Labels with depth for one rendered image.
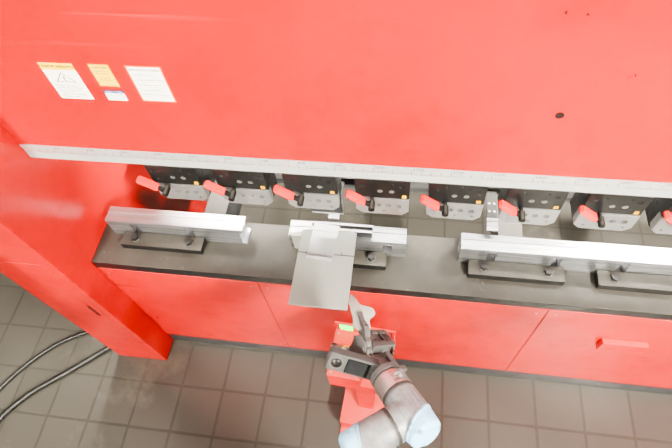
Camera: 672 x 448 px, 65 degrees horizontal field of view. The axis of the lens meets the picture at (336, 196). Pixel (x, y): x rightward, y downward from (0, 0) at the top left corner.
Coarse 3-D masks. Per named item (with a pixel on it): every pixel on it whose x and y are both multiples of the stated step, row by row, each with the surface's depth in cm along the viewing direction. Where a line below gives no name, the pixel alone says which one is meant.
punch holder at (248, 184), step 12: (216, 180) 150; (228, 180) 149; (240, 180) 148; (252, 180) 147; (264, 180) 146; (276, 180) 160; (240, 192) 153; (252, 192) 152; (264, 192) 151; (264, 204) 157
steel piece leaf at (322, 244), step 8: (312, 232) 171; (320, 232) 170; (328, 232) 170; (312, 240) 169; (320, 240) 169; (328, 240) 169; (336, 240) 168; (312, 248) 167; (320, 248) 167; (328, 248) 167; (312, 256) 164; (320, 256) 166; (328, 256) 165
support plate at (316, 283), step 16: (304, 240) 169; (352, 240) 168; (304, 256) 166; (336, 256) 165; (304, 272) 163; (320, 272) 163; (336, 272) 162; (304, 288) 160; (320, 288) 160; (336, 288) 160; (288, 304) 158; (304, 304) 157; (320, 304) 157; (336, 304) 157
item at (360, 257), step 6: (360, 252) 176; (366, 252) 176; (372, 252) 176; (378, 252) 176; (384, 252) 176; (354, 258) 175; (360, 258) 175; (366, 258) 175; (378, 258) 174; (384, 258) 174; (354, 264) 174; (360, 264) 174; (366, 264) 174; (372, 264) 173; (378, 264) 173; (384, 264) 173
